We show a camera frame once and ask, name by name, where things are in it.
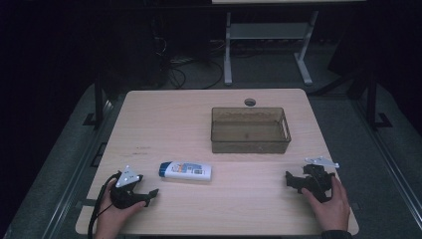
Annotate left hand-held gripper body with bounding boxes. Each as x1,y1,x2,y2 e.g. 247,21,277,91
109,164,147,210

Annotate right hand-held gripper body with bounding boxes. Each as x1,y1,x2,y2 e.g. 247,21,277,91
300,155,340,204

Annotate white bottle with blue cap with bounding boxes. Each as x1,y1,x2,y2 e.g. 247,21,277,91
157,160,213,183

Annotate brown transparent plastic basket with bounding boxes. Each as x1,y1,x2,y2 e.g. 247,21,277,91
210,106,293,155

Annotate person's left hand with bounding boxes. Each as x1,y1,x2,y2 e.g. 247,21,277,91
96,184,147,231

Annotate person's right hand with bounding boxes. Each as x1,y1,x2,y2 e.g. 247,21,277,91
301,175,351,233

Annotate dark sleeve cuff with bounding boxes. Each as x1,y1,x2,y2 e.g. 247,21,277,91
320,229,353,239

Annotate black metal stand leg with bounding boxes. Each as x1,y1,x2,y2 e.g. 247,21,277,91
363,71,394,131
82,71,113,129

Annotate white metal stand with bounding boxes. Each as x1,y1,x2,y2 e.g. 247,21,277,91
223,10,319,87

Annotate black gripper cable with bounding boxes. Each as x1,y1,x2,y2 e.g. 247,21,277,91
87,170,123,239

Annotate black floor cables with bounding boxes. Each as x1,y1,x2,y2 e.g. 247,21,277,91
161,55,225,91

